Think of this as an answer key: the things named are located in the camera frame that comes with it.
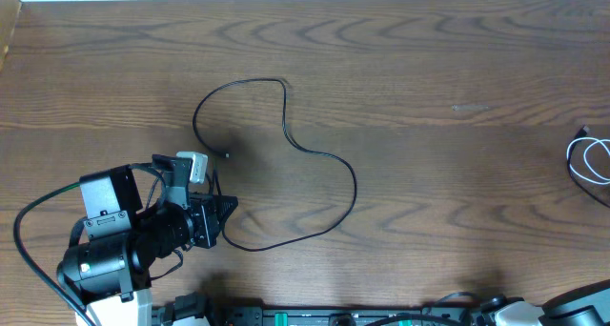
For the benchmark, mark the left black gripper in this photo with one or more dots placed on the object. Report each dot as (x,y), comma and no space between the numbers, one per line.
(213,213)

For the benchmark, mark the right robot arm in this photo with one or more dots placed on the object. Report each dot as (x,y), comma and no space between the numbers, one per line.
(584,306)

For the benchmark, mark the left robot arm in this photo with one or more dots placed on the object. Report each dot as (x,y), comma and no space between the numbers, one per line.
(106,269)

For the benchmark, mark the cardboard box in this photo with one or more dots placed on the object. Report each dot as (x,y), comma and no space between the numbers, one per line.
(9,13)

